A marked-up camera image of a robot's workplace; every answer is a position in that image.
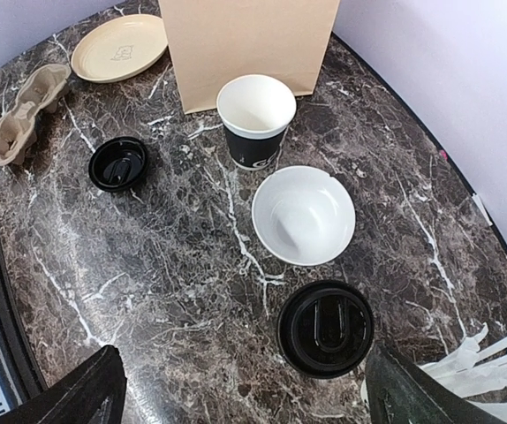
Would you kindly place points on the beige round plate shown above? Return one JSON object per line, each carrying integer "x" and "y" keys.
{"x": 120, "y": 48}

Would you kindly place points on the brown cardboard cup carrier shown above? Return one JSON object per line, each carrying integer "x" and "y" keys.
{"x": 40, "y": 93}

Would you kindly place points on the white paper bowl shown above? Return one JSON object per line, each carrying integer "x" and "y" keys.
{"x": 303, "y": 215}

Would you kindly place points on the stack of black paper cups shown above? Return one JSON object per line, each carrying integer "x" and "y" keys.
{"x": 256, "y": 110}

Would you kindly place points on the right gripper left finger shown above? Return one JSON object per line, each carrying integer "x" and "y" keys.
{"x": 93, "y": 392}

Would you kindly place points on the brown paper bag white handles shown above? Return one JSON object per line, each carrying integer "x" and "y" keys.
{"x": 212, "y": 42}

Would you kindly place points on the stack of black cup lids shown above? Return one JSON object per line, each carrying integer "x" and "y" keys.
{"x": 119, "y": 164}

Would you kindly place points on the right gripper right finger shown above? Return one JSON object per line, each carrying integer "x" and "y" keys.
{"x": 399, "y": 392}

